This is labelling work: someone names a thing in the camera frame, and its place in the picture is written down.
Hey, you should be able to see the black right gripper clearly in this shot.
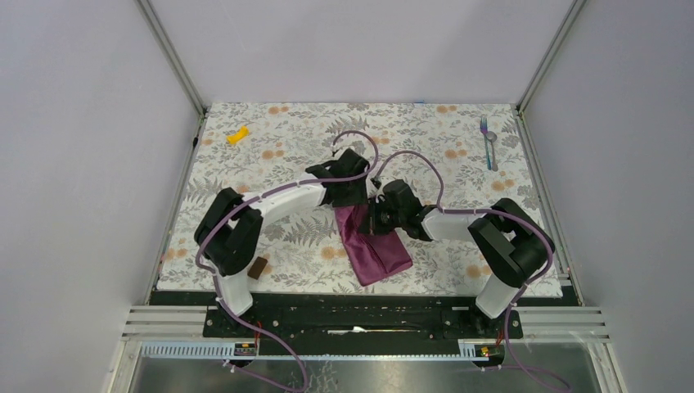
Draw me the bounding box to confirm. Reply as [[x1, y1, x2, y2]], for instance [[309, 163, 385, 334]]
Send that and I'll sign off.
[[358, 197, 405, 236]]

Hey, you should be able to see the purple cloth napkin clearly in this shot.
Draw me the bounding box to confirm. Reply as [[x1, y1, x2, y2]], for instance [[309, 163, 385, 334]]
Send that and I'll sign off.
[[334, 205, 413, 287]]

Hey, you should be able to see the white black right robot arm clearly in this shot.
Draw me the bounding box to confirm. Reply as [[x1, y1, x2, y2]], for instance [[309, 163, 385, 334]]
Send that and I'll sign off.
[[358, 179, 556, 337]]

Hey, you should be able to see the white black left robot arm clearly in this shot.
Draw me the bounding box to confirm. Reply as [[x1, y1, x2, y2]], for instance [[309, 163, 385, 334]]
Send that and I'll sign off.
[[194, 148, 372, 337]]

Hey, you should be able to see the floral patterned table mat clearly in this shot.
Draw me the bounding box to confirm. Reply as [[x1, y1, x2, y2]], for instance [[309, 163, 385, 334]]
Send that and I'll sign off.
[[156, 103, 561, 302]]

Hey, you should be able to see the silver spoon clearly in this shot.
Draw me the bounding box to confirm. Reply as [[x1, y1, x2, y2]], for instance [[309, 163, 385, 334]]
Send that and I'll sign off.
[[485, 131, 498, 172]]

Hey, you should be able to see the brown rectangular block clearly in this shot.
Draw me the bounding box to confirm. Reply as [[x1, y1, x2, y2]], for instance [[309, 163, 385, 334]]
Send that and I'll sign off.
[[247, 256, 268, 280]]

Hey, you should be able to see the iridescent fork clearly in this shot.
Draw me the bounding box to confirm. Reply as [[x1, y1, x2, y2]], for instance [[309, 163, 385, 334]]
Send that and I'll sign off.
[[480, 116, 492, 170]]

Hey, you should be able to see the yellow plastic block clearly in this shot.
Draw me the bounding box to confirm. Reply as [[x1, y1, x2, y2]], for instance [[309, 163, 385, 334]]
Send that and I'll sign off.
[[226, 126, 250, 146]]

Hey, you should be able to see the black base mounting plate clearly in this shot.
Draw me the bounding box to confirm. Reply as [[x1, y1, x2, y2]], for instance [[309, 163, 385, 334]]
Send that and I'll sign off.
[[203, 294, 524, 356]]

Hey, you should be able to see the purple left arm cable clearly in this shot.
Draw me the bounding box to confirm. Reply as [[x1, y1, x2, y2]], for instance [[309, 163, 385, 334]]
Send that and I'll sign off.
[[196, 129, 381, 393]]

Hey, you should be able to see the slotted grey cable duct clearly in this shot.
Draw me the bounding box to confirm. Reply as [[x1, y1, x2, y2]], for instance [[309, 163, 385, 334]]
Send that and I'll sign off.
[[142, 341, 492, 363]]

